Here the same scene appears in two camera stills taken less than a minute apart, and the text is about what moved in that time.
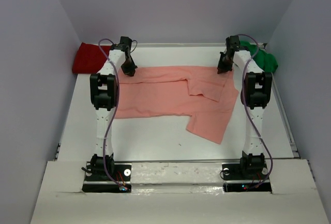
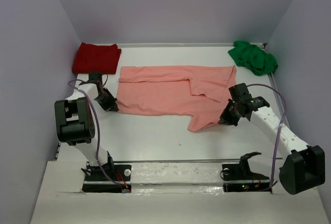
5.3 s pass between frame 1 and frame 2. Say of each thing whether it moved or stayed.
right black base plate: stayed
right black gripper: moved
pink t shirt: moved
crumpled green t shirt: stayed
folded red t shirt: stayed
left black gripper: moved
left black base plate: stayed
